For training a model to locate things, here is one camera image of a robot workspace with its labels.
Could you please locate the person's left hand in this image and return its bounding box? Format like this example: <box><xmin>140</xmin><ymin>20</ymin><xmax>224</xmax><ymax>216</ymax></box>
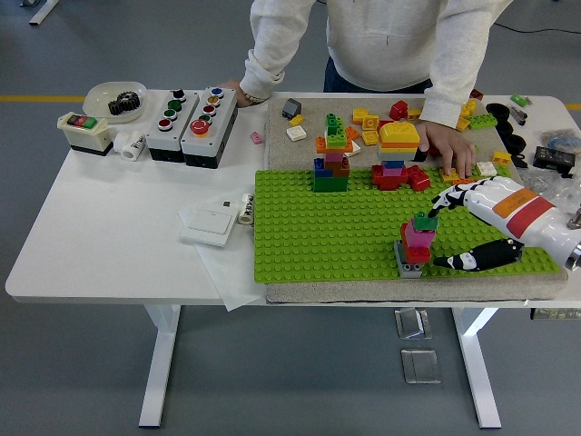
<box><xmin>415</xmin><ymin>118</ymin><xmax>478</xmax><ymax>179</ymax></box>

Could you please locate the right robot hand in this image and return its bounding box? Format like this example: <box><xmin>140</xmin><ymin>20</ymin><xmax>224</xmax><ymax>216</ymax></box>
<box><xmin>426</xmin><ymin>174</ymin><xmax>581</xmax><ymax>273</ymax></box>

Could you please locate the person's right hand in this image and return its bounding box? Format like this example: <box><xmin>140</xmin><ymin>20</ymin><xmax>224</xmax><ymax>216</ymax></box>
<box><xmin>217</xmin><ymin>79</ymin><xmax>273</xmax><ymax>109</ymax></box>

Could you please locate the large red brick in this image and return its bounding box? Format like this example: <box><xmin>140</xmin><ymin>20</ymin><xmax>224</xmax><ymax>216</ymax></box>
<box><xmin>406</xmin><ymin>163</ymin><xmax>432</xmax><ymax>193</ymax></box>

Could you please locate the dark green brick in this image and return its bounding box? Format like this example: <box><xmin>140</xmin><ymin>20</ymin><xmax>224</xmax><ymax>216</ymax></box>
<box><xmin>413</xmin><ymin>212</ymin><xmax>440</xmax><ymax>231</ymax></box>

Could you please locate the pink square brick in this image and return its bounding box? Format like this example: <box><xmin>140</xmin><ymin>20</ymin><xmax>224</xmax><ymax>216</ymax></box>
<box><xmin>405</xmin><ymin>216</ymin><xmax>437</xmax><ymax>246</ymax></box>
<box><xmin>403</xmin><ymin>231</ymin><xmax>432</xmax><ymax>251</ymax></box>

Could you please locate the red-based yellow-domed brick tower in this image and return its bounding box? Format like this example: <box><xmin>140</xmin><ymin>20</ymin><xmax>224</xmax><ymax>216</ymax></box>
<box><xmin>370</xmin><ymin>121</ymin><xmax>421</xmax><ymax>192</ymax></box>

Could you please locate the red square brick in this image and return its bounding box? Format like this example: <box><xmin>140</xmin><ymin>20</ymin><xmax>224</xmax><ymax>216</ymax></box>
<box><xmin>399</xmin><ymin>223</ymin><xmax>432</xmax><ymax>265</ymax></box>

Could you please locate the grey square brick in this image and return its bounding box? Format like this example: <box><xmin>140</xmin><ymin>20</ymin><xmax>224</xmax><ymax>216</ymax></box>
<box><xmin>393</xmin><ymin>240</ymin><xmax>424</xmax><ymax>280</ymax></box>

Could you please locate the green-based multicolour brick tower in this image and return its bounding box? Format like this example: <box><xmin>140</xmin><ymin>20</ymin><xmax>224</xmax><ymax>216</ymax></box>
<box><xmin>312</xmin><ymin>112</ymin><xmax>355</xmax><ymax>194</ymax></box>

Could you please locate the clear bag of screws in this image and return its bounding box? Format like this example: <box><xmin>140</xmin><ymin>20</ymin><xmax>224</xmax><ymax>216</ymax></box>
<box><xmin>517</xmin><ymin>166</ymin><xmax>581</xmax><ymax>210</ymax></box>

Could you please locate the black electronic device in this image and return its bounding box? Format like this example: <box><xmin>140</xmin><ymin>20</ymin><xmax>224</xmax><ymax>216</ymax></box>
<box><xmin>533</xmin><ymin>144</ymin><xmax>577</xmax><ymax>178</ymax></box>

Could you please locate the emergency-stop button control box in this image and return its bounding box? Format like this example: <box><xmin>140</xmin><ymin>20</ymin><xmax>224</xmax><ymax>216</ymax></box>
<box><xmin>180</xmin><ymin>85</ymin><xmax>240</xmax><ymax>170</ymax></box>

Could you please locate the plastic bag of blue parts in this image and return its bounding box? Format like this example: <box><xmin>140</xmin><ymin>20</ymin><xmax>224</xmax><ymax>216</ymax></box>
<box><xmin>539</xmin><ymin>128</ymin><xmax>581</xmax><ymax>151</ymax></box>

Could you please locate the three-button control box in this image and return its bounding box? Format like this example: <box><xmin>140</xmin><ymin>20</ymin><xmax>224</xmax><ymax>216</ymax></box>
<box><xmin>144</xmin><ymin>89</ymin><xmax>201</xmax><ymax>164</ymax></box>

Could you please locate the black gear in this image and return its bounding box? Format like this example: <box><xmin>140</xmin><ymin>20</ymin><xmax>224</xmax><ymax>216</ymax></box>
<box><xmin>107</xmin><ymin>90</ymin><xmax>143</xmax><ymax>118</ymax></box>

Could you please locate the desk control panel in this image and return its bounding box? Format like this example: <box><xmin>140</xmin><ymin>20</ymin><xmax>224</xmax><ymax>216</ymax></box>
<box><xmin>529</xmin><ymin>307</ymin><xmax>581</xmax><ymax>321</ymax></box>

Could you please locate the white pipe tee fitting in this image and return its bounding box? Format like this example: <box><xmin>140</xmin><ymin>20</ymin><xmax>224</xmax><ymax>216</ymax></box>
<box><xmin>112</xmin><ymin>130</ymin><xmax>147</xmax><ymax>161</ymax></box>

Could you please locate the person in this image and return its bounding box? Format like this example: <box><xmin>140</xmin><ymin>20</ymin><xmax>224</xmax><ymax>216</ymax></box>
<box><xmin>217</xmin><ymin>0</ymin><xmax>517</xmax><ymax>179</ymax></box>

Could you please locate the white printed tube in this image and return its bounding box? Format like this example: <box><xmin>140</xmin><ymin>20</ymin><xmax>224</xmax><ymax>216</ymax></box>
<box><xmin>237</xmin><ymin>193</ymin><xmax>255</xmax><ymax>225</ymax></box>

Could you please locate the white bowl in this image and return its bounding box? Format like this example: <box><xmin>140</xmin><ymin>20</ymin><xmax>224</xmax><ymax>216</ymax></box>
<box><xmin>83</xmin><ymin>80</ymin><xmax>149</xmax><ymax>124</ymax></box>

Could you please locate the metal floor socket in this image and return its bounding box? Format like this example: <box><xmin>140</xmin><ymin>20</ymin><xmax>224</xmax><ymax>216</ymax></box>
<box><xmin>393</xmin><ymin>307</ymin><xmax>432</xmax><ymax>341</ymax></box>
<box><xmin>400</xmin><ymin>347</ymin><xmax>442</xmax><ymax>385</ymax></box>

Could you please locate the green studded baseplate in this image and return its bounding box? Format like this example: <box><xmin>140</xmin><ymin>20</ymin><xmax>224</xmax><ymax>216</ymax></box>
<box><xmin>252</xmin><ymin>167</ymin><xmax>562</xmax><ymax>285</ymax></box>

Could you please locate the white table leg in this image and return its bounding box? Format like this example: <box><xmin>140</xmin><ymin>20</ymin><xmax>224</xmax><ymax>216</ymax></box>
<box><xmin>451</xmin><ymin>307</ymin><xmax>503</xmax><ymax>430</ymax></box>
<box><xmin>138</xmin><ymin>303</ymin><xmax>182</xmax><ymax>428</ymax></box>

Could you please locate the white paper sheet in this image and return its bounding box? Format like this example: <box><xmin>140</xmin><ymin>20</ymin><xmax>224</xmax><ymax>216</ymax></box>
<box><xmin>176</xmin><ymin>194</ymin><xmax>269</xmax><ymax>313</ymax></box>

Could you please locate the grey-brown mat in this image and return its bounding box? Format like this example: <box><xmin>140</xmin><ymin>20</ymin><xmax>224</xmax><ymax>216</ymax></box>
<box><xmin>264</xmin><ymin>95</ymin><xmax>571</xmax><ymax>305</ymax></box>

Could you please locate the white table foot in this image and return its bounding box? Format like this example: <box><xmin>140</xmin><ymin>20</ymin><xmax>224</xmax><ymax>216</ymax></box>
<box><xmin>20</xmin><ymin>0</ymin><xmax>61</xmax><ymax>26</ymax></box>

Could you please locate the white wall switch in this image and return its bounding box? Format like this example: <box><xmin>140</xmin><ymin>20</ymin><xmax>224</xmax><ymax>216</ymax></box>
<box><xmin>180</xmin><ymin>207</ymin><xmax>239</xmax><ymax>249</ymax></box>

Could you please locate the black floor cable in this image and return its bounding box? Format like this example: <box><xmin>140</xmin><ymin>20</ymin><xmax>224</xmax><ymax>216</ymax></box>
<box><xmin>494</xmin><ymin>21</ymin><xmax>581</xmax><ymax>35</ymax></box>

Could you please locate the white red-green switch box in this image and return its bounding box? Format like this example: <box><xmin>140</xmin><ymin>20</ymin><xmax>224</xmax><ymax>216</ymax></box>
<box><xmin>57</xmin><ymin>111</ymin><xmax>114</xmax><ymax>157</ymax></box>

